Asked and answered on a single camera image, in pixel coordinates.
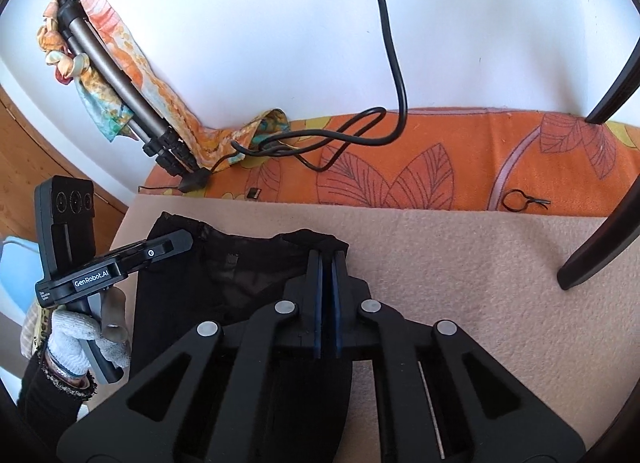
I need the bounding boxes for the black t-shirt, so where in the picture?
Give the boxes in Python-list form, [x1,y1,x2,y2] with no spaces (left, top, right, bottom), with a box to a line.
[128,210,352,463]

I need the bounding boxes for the left forearm dark sleeve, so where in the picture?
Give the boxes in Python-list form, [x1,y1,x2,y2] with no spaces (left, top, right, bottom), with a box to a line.
[17,348,96,462]

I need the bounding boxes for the left white knit glove hand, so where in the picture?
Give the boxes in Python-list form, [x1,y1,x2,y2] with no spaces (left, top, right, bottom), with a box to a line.
[46,309,130,379]

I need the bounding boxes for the wooden door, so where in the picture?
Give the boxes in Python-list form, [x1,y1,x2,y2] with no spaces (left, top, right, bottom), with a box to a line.
[0,87,128,253]

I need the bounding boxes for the light blue chair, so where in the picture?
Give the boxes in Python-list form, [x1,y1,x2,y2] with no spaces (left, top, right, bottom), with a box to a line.
[1,237,43,322]

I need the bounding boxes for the folded silver tripod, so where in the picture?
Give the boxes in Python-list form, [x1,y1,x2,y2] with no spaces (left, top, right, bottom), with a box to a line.
[58,0,201,177]

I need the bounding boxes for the beige fleece blanket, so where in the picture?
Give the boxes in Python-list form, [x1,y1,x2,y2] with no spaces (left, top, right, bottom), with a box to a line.
[114,195,639,445]

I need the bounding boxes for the colourful floral scarf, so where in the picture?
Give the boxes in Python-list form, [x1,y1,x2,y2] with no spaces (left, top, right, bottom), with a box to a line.
[37,0,290,175]

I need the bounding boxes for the orange floral bedsheet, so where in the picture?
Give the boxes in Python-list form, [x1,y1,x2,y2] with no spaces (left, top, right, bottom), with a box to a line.
[138,107,640,218]

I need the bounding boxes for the black ring light cable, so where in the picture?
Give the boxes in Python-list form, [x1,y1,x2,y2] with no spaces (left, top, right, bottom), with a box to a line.
[136,0,442,196]

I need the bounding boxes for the black hair tie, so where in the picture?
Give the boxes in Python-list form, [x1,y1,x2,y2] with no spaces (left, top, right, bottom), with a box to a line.
[500,188,552,212]

